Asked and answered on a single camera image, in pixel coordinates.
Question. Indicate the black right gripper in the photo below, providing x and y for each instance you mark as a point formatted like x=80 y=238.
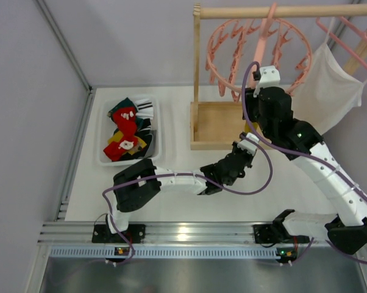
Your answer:
x=251 y=99

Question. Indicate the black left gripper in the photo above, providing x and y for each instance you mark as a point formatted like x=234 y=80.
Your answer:
x=240 y=149

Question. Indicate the red sock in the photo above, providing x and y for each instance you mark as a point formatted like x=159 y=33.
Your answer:
x=115 y=149
x=125 y=119

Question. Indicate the yellow bear pattern sock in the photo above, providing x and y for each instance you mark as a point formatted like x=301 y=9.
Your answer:
x=250 y=128

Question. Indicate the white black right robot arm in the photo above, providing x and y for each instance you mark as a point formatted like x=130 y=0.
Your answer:
x=301 y=143

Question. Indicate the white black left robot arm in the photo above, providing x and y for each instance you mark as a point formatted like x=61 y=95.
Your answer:
x=141 y=182

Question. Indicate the pink round clip hanger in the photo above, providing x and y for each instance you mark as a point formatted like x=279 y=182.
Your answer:
x=248 y=35

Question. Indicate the pink clothes hanger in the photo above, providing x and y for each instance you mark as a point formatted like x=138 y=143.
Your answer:
x=348 y=40

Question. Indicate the wooden clothes rack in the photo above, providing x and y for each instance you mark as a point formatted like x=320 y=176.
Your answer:
x=213 y=125

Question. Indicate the black sock in basket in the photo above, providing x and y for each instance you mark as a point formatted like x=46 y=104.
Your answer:
x=148 y=135

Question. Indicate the white black striped sock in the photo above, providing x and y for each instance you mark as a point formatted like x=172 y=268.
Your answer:
x=145 y=108

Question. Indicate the white plastic basket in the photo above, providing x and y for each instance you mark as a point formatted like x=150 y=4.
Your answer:
x=107 y=127

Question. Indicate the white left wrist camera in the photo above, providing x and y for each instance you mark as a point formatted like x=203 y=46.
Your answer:
x=249 y=143

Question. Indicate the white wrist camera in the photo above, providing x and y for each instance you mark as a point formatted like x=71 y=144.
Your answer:
x=249 y=143
x=265 y=77

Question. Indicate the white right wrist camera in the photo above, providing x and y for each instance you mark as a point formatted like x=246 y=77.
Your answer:
x=265 y=77

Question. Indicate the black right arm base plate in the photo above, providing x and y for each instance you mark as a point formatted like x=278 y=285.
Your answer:
x=271 y=234

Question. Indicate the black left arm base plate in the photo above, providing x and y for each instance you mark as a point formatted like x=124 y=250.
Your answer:
x=134 y=234

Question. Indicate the aluminium mounting rail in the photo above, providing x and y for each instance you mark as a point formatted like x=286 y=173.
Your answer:
x=240 y=233

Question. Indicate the white slotted cable duct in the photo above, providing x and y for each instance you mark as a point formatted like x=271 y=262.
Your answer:
x=171 y=252

